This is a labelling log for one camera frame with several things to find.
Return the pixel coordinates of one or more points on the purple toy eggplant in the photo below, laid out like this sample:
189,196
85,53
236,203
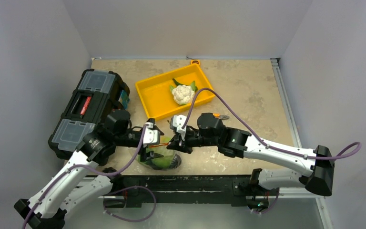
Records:
175,162

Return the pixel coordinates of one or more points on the black plastic toolbox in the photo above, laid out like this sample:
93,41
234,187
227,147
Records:
95,96

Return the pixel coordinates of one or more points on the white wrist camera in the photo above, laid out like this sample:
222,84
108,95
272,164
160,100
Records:
150,137
179,120

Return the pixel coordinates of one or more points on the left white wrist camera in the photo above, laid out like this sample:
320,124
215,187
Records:
150,137

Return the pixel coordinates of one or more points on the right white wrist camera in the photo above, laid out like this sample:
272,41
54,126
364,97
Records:
179,120

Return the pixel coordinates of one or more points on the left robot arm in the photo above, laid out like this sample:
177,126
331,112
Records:
79,181

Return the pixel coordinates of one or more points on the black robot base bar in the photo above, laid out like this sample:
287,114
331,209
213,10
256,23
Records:
131,191

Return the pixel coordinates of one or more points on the white toy cauliflower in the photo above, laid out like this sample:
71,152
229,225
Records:
183,94

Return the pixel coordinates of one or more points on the clear orange zip bag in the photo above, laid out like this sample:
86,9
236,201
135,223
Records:
148,150

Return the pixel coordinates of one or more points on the orange black pliers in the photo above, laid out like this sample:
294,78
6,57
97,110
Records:
221,116

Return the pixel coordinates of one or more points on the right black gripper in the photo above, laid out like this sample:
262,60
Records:
179,142

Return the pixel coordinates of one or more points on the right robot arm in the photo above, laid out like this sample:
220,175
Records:
308,168

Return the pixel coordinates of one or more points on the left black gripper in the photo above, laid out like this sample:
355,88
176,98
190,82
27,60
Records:
145,154

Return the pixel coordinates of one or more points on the green toy cabbage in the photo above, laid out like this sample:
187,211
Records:
163,162

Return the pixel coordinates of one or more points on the aluminium frame rail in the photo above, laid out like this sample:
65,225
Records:
270,107

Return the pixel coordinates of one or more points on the yellow plastic bin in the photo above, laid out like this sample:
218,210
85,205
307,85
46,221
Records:
155,94

